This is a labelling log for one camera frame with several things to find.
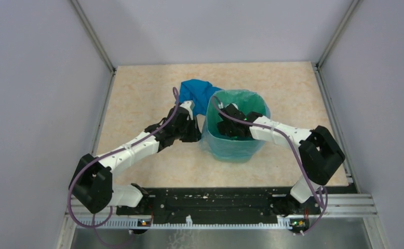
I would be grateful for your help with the aluminium frame post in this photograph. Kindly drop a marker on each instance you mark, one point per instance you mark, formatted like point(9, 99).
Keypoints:
point(337, 33)
point(92, 35)

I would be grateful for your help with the green plastic trash bin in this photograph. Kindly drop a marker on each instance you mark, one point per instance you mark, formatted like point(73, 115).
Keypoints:
point(236, 151)

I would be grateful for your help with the right aluminium frame post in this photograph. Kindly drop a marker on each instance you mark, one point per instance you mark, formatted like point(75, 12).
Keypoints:
point(337, 33)

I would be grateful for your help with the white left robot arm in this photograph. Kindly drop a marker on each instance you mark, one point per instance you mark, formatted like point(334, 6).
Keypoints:
point(93, 181)

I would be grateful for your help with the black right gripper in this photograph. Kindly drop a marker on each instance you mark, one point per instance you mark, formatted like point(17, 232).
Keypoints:
point(224, 129)

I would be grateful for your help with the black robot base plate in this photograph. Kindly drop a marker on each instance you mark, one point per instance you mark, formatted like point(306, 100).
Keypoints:
point(220, 206)

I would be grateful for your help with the left aluminium frame post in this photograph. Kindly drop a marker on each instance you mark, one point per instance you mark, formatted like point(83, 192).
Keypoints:
point(92, 35)

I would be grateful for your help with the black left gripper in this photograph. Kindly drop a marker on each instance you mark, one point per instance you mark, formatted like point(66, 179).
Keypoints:
point(195, 135)

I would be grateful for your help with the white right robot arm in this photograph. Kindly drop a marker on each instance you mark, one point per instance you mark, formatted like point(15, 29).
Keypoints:
point(316, 151)

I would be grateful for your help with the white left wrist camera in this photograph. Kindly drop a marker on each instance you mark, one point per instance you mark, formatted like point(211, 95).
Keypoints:
point(188, 106)

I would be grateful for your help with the dark blue crumpled bag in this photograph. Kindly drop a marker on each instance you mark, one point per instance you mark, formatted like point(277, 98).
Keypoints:
point(199, 92)

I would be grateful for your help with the light blue translucent plastic bag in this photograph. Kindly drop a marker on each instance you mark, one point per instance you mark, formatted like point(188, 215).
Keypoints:
point(229, 147)

